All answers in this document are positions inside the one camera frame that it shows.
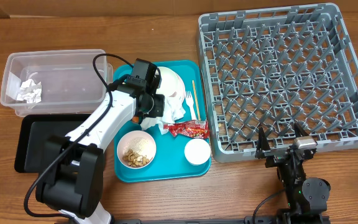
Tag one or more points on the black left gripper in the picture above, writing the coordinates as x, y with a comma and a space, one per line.
160, 109

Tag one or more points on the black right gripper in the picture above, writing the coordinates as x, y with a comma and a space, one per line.
279, 155

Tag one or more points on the white napkin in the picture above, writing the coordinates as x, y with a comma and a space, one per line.
173, 110

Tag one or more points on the orange carrot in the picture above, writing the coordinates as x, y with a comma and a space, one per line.
135, 119

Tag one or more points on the red snack wrapper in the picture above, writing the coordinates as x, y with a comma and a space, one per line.
195, 129

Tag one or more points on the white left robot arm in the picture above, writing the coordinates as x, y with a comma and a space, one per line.
71, 179

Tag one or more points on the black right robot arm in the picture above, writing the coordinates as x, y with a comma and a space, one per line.
307, 197

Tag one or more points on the grey dishwasher rack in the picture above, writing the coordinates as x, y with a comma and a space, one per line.
270, 68

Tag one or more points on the white bowl on plate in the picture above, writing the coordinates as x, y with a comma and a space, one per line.
168, 82

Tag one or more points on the pink plate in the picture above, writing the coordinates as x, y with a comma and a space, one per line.
180, 93

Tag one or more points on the pink plastic fork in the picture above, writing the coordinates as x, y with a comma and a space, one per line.
190, 103

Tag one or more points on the wooden chopstick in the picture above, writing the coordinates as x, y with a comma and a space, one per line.
196, 100

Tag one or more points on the teal plastic tray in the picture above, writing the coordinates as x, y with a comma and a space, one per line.
169, 161

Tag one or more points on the white paper cup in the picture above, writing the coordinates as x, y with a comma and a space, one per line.
197, 151

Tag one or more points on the clear plastic bin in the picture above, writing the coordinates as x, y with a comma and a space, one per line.
66, 78

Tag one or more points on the black tray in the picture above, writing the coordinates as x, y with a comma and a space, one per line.
35, 130

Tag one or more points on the small crumpled paper ball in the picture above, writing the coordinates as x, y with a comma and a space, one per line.
30, 92

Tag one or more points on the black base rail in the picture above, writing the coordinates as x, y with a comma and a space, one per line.
246, 220

